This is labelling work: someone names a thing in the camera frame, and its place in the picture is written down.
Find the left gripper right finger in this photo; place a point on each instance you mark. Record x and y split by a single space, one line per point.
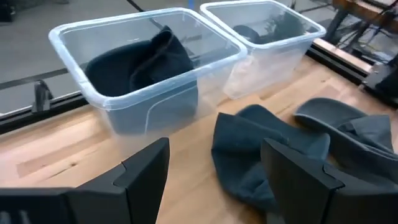
298 186

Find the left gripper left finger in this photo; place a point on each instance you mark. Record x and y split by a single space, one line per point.
136 186

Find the dark blue baseball cap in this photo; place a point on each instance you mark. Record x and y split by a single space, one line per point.
247 32
124 68
242 149
326 115

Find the clear plastic storage container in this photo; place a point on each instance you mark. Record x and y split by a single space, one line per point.
93 99
273 59

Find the wooden workbench black legs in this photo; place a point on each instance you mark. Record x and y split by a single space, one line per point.
367 12

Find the blue tape strip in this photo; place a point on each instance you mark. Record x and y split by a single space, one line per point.
191 3

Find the black table edge rail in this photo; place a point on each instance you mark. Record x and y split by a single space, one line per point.
31 119

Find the black metal bracket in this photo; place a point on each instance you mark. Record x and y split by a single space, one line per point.
42 96

